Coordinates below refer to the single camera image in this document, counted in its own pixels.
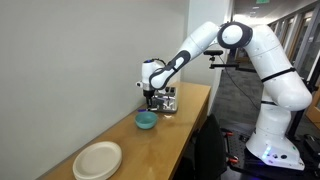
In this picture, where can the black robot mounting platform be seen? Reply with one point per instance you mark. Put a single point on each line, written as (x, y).
(238, 146)

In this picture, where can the light blue bowl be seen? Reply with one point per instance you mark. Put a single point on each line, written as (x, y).
(146, 120)

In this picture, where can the green exit sign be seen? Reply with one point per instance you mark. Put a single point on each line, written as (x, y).
(262, 1)

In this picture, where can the black office chair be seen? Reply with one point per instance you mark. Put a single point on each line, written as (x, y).
(210, 150)

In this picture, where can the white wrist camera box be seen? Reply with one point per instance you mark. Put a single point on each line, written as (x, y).
(139, 84)

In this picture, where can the black camera stand bar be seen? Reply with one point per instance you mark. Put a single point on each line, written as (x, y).
(230, 66)

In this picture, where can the black external camera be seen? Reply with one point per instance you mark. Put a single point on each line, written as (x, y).
(213, 52)

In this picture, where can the silver four-slot toaster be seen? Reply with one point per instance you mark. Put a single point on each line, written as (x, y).
(167, 101)

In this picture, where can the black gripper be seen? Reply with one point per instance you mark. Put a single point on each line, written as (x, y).
(148, 94)

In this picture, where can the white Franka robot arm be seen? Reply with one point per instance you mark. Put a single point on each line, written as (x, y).
(276, 76)

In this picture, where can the white plate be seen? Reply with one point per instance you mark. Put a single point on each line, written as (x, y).
(97, 159)
(111, 172)

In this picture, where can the red clamp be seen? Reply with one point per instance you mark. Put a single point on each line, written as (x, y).
(228, 134)
(233, 160)

